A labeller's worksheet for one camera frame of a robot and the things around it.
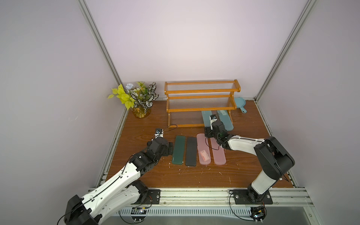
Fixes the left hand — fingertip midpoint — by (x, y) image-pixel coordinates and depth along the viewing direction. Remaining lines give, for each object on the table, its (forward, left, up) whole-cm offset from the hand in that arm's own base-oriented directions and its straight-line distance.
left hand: (166, 142), depth 79 cm
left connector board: (-33, +14, -18) cm, 40 cm away
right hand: (+17, -28, -5) cm, 33 cm away
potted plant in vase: (+26, +20, +11) cm, 34 cm away
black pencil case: (0, -15, -13) cm, 20 cm away
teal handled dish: (+47, -59, -16) cm, 77 cm away
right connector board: (-31, -49, -15) cm, 60 cm away
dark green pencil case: (+1, -7, -12) cm, 14 cm away
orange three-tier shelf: (+33, -11, +2) cm, 35 cm away
